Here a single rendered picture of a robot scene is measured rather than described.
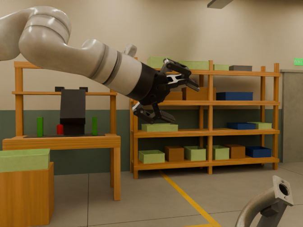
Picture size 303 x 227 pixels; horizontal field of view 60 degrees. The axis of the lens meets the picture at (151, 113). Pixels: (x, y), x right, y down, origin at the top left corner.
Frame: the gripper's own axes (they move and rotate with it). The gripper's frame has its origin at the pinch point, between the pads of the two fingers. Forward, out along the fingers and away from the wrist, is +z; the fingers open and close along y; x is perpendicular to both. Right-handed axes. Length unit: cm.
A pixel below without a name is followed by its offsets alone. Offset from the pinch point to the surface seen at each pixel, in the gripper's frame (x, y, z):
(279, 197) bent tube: -20.5, -1.4, 17.9
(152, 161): 285, -233, 233
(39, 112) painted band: 389, -284, 35
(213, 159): 281, -180, 347
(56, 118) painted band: 382, -278, 65
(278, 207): -19.0, -5.3, 24.3
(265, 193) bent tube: -17.4, -4.0, 19.4
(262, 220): -18.6, -10.6, 24.9
